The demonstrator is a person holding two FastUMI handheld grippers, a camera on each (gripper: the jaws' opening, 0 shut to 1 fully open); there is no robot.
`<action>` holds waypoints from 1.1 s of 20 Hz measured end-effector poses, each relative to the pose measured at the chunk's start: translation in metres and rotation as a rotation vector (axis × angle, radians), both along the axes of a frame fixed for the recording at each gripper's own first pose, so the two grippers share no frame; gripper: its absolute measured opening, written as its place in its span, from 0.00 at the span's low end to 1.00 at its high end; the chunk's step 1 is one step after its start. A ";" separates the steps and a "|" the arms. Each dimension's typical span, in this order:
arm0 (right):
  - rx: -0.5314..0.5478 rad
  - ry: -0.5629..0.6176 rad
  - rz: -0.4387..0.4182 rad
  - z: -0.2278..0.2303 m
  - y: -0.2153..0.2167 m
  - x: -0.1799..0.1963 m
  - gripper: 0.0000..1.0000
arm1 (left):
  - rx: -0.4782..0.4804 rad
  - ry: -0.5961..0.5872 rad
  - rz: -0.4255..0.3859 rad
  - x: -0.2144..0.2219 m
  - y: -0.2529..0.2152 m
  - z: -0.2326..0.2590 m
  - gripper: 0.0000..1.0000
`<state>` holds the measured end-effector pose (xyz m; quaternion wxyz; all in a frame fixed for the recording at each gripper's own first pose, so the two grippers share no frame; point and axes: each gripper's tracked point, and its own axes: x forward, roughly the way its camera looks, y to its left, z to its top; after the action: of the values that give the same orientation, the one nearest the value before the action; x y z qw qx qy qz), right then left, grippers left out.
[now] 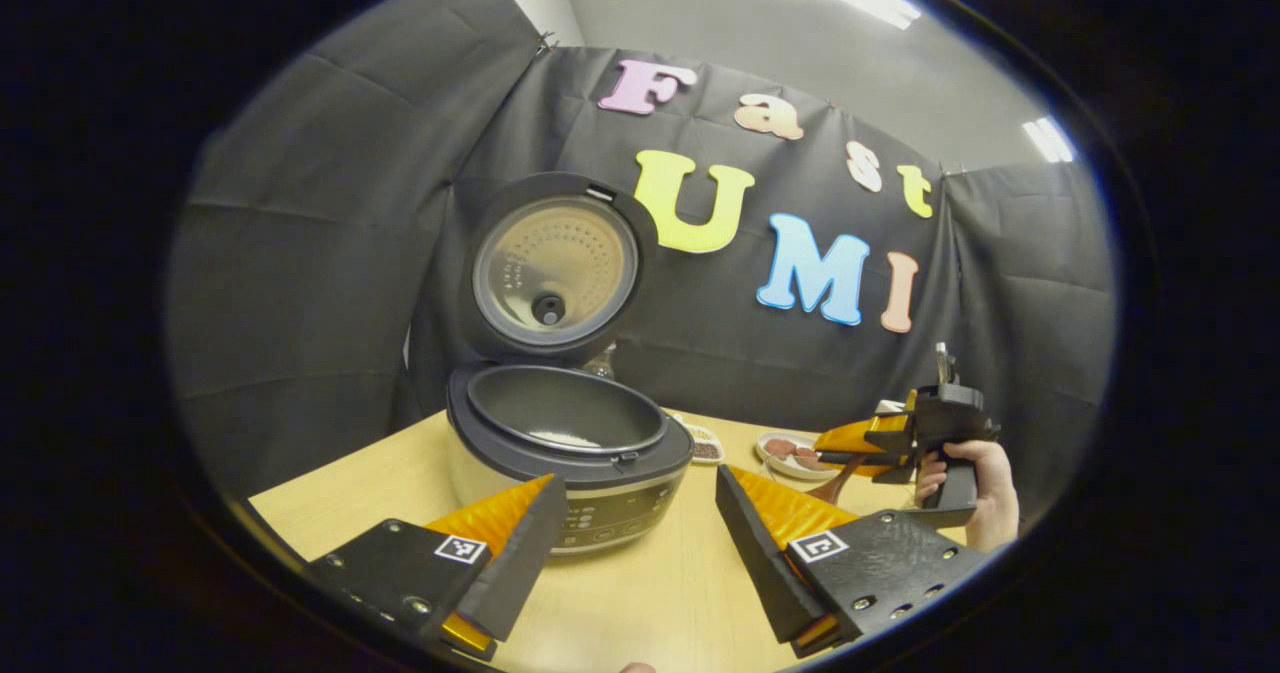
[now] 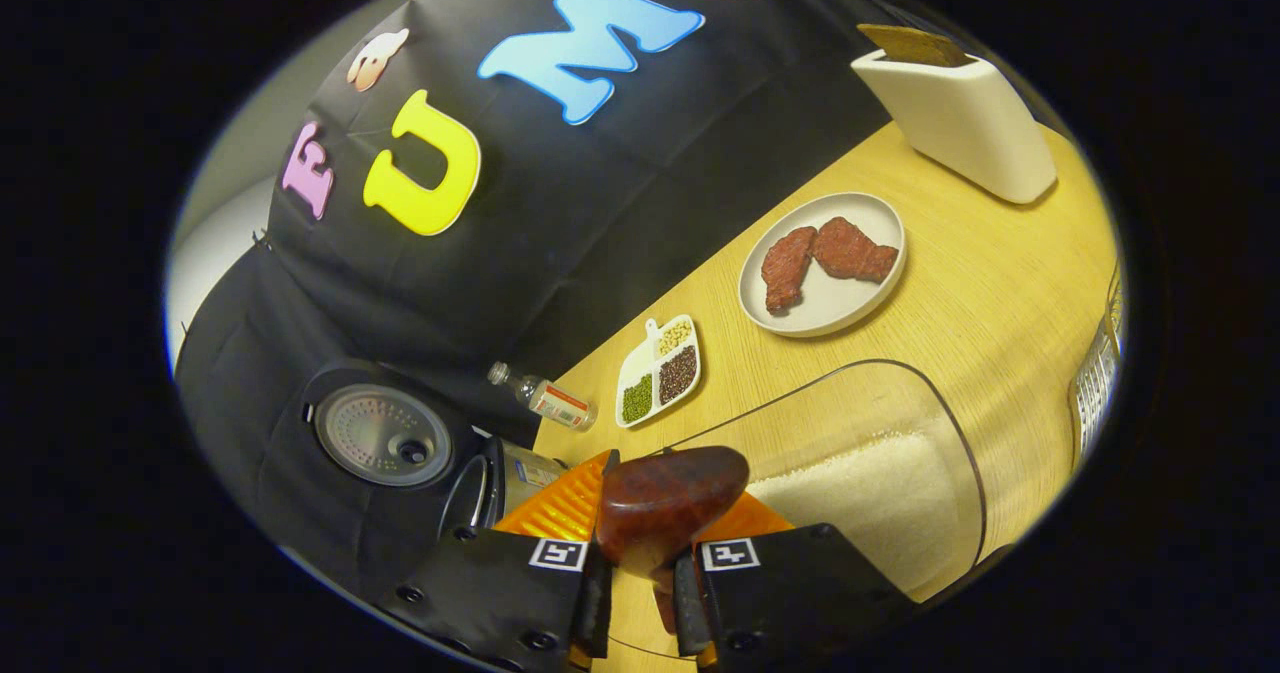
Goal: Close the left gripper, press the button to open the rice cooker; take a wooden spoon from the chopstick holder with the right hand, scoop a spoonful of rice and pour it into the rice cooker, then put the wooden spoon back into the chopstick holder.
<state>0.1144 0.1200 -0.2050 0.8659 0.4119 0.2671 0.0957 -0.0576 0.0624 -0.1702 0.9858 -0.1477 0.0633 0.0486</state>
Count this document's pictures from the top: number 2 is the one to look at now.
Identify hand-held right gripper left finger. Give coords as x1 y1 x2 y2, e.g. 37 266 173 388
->
380 448 616 673

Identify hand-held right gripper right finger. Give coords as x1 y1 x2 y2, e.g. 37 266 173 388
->
672 493 916 659

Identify white rice heap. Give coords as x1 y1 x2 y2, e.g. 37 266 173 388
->
745 433 961 594

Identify brown wooden spoon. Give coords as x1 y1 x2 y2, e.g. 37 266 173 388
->
598 445 751 634

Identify dark grey rice cooker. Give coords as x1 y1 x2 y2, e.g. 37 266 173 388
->
300 358 566 554

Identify metal wire chopstick holder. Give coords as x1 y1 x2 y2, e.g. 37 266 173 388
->
1068 263 1126 474

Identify small clear glass bottle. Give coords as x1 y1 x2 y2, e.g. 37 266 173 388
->
487 361 599 432

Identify white divided dish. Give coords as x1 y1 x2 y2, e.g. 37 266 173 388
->
615 315 703 429

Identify dark red bean pile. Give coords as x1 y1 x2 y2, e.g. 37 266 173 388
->
658 345 699 404

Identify white round plate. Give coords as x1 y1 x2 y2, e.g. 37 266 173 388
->
738 191 909 339

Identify reddish brown meat piece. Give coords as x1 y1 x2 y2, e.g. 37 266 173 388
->
812 216 901 284
760 225 819 314

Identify black backdrop cloth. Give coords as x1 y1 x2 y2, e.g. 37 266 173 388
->
175 0 1001 604

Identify white toaster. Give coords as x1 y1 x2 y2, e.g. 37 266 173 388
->
850 23 1059 204

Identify brown toast slice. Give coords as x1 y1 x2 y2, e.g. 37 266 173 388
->
858 23 976 69

